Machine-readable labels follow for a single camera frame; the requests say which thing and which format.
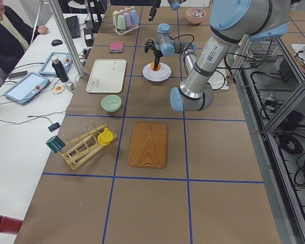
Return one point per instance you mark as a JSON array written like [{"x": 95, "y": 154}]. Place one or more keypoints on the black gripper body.
[
  {"x": 152, "y": 6},
  {"x": 156, "y": 52}
]

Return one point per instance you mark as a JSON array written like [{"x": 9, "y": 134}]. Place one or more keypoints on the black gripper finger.
[{"x": 156, "y": 66}]

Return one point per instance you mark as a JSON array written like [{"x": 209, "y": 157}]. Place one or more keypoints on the orange fruit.
[{"x": 151, "y": 66}]

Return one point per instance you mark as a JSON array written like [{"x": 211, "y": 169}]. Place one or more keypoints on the white round plate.
[{"x": 161, "y": 75}]

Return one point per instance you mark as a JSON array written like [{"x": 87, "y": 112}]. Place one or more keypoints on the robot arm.
[
  {"x": 175, "y": 4},
  {"x": 229, "y": 22}
]

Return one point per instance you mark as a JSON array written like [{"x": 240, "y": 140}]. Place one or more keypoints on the cream bear serving tray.
[{"x": 107, "y": 76}]

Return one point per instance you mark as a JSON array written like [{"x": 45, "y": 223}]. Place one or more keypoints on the blue tumbler cup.
[{"x": 134, "y": 17}]

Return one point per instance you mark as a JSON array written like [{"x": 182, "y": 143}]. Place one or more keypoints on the purple tumbler cup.
[{"x": 128, "y": 20}]

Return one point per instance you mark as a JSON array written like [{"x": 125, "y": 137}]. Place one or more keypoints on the green tumbler cup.
[{"x": 121, "y": 25}]

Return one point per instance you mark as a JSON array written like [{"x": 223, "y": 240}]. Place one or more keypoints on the pink folded cloth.
[{"x": 116, "y": 46}]

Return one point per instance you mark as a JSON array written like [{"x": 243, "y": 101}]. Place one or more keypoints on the pink bowl with ice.
[{"x": 194, "y": 20}]

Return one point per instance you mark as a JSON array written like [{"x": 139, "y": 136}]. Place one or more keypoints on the metal scoop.
[{"x": 198, "y": 13}]

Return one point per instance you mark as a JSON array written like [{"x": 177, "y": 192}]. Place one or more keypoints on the light green bowl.
[{"x": 111, "y": 103}]

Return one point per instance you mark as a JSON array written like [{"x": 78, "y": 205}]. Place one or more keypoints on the wooden cutting board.
[{"x": 149, "y": 145}]

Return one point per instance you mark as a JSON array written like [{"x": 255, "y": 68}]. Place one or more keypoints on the black keyboard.
[{"x": 73, "y": 26}]

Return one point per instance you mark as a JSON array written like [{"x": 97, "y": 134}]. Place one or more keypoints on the small metal tin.
[{"x": 70, "y": 86}]

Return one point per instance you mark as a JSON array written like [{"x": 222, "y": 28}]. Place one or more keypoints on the yellow mug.
[{"x": 105, "y": 137}]

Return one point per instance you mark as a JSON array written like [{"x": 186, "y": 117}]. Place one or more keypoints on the teach pendant far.
[{"x": 48, "y": 70}]

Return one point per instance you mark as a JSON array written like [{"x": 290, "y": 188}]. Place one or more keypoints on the teach pendant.
[
  {"x": 48, "y": 70},
  {"x": 27, "y": 88}
]

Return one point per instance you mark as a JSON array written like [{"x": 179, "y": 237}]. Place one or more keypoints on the black water bottle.
[{"x": 59, "y": 69}]

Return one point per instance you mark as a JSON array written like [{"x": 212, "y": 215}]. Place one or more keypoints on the egg shaped coaster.
[{"x": 58, "y": 89}]

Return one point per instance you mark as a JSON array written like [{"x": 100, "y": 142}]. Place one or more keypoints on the black computer mouse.
[{"x": 56, "y": 42}]

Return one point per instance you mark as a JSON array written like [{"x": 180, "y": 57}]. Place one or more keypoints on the wooden dish rack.
[{"x": 83, "y": 147}]

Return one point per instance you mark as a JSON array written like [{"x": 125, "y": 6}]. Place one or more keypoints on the small black device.
[{"x": 54, "y": 127}]

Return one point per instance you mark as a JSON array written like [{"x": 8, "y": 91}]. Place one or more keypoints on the dark green mug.
[{"x": 55, "y": 144}]

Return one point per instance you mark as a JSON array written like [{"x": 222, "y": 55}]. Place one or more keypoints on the smartphone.
[{"x": 17, "y": 75}]

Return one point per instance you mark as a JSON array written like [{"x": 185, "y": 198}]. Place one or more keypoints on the teach pendant near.
[{"x": 27, "y": 88}]

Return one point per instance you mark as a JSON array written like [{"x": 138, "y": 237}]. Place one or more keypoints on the seated person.
[{"x": 15, "y": 37}]

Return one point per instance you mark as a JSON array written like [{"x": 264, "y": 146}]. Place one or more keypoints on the red cylinder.
[{"x": 10, "y": 225}]

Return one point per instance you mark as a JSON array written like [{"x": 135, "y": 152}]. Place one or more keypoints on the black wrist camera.
[{"x": 149, "y": 45}]

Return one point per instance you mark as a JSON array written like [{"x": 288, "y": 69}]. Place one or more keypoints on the white wire cup rack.
[{"x": 120, "y": 12}]

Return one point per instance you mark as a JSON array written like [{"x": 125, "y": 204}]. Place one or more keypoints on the aluminium frame post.
[{"x": 64, "y": 31}]

